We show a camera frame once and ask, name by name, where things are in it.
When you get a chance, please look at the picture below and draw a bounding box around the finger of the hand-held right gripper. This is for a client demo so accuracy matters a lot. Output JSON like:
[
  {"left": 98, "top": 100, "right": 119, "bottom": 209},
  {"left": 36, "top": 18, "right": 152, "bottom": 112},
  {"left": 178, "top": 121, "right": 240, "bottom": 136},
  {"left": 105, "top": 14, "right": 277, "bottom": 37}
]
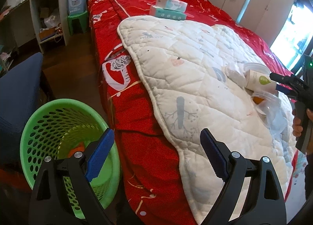
[
  {"left": 274, "top": 84, "right": 295, "bottom": 97},
  {"left": 269, "top": 73, "right": 297, "bottom": 86}
]

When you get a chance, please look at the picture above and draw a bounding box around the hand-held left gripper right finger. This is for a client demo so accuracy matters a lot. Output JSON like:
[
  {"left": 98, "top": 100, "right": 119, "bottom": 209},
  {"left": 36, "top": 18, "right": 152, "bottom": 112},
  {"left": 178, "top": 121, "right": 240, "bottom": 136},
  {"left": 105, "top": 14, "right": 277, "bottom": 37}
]
[{"left": 198, "top": 128, "right": 286, "bottom": 225}]

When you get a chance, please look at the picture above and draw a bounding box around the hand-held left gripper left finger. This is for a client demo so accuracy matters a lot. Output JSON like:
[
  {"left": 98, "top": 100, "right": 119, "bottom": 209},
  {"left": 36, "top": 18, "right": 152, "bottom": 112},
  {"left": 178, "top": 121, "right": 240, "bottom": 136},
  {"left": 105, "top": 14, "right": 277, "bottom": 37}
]
[{"left": 29, "top": 128, "right": 115, "bottom": 225}]

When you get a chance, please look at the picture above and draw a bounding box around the clear plastic bowl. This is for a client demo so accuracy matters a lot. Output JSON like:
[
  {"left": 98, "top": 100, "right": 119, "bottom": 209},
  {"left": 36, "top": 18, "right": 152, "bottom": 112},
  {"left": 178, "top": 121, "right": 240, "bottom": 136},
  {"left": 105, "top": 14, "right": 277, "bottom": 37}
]
[{"left": 252, "top": 92, "right": 282, "bottom": 116}]

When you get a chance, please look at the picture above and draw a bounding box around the paper cup with green leaf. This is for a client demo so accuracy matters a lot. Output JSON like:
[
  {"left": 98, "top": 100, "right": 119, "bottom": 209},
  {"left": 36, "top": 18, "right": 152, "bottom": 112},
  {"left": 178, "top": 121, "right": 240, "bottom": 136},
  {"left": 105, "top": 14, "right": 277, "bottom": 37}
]
[{"left": 245, "top": 69, "right": 278, "bottom": 93}]

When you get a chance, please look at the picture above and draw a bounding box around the green plastic basket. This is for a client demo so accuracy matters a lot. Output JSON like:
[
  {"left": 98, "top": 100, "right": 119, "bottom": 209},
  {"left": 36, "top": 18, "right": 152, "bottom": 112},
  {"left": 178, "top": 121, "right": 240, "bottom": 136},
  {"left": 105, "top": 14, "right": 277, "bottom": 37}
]
[{"left": 20, "top": 99, "right": 121, "bottom": 212}]

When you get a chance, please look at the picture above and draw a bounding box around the person's right hand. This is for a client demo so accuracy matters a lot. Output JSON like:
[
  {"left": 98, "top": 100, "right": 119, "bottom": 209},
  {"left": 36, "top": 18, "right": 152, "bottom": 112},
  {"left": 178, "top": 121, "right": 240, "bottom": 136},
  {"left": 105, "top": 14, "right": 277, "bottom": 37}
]
[{"left": 292, "top": 108, "right": 313, "bottom": 138}]

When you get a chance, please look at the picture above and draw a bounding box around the orange wrapper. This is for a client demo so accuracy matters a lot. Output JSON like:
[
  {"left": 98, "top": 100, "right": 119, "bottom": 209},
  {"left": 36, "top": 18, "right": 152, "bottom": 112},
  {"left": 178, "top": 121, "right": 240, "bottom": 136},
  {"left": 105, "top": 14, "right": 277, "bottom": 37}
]
[{"left": 68, "top": 143, "right": 86, "bottom": 158}]

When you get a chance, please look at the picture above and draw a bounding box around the clear plastic lid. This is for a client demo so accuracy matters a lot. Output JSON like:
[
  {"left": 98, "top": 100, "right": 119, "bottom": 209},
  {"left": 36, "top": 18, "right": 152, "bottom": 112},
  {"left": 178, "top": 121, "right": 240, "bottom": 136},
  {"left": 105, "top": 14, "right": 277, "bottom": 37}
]
[{"left": 243, "top": 62, "right": 269, "bottom": 74}]

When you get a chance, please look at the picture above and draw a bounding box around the clear plastic bag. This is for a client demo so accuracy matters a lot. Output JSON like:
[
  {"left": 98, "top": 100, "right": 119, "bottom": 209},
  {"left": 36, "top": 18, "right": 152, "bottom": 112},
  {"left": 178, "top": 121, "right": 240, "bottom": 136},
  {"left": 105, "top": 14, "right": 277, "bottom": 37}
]
[{"left": 264, "top": 110, "right": 292, "bottom": 139}]

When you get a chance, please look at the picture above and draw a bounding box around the window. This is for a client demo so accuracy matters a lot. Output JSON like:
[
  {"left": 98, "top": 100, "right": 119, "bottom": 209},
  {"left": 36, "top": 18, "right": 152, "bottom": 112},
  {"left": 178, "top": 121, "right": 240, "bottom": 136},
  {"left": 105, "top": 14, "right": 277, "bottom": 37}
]
[{"left": 269, "top": 2, "right": 313, "bottom": 74}]

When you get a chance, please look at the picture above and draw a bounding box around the red printed bedspread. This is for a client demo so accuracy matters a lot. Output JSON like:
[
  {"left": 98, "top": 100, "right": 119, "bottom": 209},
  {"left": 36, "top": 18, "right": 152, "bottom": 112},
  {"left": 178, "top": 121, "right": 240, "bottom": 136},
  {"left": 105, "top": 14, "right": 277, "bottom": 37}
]
[{"left": 87, "top": 0, "right": 299, "bottom": 225}]

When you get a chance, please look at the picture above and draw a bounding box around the white quilted blanket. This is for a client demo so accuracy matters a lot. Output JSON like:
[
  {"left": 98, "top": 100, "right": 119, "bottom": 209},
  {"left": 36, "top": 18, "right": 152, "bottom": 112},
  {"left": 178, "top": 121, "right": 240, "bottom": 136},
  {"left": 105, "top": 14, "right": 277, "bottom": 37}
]
[{"left": 117, "top": 15, "right": 297, "bottom": 218}]

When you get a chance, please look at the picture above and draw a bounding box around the blue upholstered chair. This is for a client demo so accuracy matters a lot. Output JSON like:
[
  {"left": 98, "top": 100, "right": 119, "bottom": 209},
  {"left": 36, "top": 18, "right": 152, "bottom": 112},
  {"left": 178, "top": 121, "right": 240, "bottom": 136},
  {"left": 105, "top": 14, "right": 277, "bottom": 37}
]
[{"left": 0, "top": 52, "right": 44, "bottom": 164}]

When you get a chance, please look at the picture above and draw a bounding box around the teal tissue pack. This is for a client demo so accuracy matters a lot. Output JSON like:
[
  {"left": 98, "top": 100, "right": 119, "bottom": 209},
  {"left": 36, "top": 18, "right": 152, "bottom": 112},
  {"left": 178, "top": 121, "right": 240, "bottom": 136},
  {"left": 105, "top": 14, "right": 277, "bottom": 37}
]
[{"left": 150, "top": 5, "right": 187, "bottom": 20}]

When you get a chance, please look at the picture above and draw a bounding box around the orange cardboard box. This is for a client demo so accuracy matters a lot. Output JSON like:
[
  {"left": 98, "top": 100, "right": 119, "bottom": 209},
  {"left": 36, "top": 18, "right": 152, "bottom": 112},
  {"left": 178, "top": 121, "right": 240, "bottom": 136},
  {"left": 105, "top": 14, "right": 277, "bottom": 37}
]
[{"left": 39, "top": 28, "right": 63, "bottom": 42}]

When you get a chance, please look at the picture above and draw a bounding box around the white tissue pack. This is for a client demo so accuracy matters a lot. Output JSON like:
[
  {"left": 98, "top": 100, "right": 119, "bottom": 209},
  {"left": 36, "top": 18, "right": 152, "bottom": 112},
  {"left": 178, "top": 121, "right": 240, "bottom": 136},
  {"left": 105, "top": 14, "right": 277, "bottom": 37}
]
[{"left": 156, "top": 0, "right": 188, "bottom": 11}]

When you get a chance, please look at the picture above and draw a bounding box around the green plastic stool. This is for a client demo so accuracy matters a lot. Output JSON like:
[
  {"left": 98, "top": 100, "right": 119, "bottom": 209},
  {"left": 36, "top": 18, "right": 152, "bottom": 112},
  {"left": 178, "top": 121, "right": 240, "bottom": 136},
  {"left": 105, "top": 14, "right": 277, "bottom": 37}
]
[{"left": 67, "top": 11, "right": 89, "bottom": 36}]

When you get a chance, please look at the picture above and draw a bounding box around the white plastic bag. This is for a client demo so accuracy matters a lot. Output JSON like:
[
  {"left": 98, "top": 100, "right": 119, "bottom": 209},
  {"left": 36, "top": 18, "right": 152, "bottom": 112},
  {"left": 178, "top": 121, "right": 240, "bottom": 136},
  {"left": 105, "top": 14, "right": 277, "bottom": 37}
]
[{"left": 44, "top": 11, "right": 60, "bottom": 28}]

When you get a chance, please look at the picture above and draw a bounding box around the blue paper bag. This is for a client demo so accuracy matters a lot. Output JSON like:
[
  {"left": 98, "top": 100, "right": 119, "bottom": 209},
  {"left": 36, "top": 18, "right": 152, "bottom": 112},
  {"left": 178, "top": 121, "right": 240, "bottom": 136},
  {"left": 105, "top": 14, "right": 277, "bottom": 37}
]
[{"left": 67, "top": 0, "right": 88, "bottom": 16}]

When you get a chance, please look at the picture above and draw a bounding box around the white shelf desk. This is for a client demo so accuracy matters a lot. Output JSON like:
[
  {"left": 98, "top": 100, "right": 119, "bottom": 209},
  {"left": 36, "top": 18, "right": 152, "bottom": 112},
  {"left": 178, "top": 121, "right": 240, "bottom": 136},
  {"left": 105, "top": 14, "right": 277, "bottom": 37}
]
[{"left": 5, "top": 0, "right": 70, "bottom": 54}]

